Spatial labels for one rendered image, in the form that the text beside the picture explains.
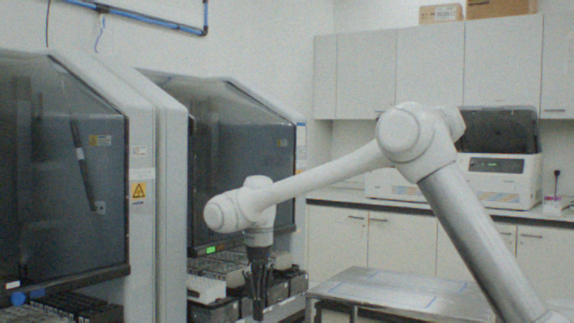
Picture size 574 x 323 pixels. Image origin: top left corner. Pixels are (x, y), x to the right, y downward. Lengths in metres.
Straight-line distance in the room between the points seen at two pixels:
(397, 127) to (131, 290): 0.88
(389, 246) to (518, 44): 1.65
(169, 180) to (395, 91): 2.81
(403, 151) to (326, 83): 3.33
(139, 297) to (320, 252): 2.74
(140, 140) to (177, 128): 0.15
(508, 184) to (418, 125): 2.55
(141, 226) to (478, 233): 0.91
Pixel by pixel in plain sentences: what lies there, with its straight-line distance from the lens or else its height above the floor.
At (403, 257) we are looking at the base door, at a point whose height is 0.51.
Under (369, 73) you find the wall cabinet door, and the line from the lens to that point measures 4.31.
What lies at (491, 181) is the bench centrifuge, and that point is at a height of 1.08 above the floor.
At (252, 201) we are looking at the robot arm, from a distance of 1.44.
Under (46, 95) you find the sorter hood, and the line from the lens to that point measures 1.48.
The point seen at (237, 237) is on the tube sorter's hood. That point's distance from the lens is 1.90.
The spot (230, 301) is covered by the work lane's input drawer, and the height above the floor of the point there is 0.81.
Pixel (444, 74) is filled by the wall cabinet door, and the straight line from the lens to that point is 4.09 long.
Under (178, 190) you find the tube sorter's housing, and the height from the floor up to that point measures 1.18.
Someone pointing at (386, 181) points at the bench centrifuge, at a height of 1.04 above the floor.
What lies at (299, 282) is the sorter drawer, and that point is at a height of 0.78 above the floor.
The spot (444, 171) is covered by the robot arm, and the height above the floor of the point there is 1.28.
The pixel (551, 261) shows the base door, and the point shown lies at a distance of 3.70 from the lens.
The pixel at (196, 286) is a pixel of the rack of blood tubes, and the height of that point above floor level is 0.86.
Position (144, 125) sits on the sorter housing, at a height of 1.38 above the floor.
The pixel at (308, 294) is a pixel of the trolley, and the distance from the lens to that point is 1.89.
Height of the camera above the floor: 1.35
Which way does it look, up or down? 3 degrees down
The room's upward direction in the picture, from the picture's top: 1 degrees clockwise
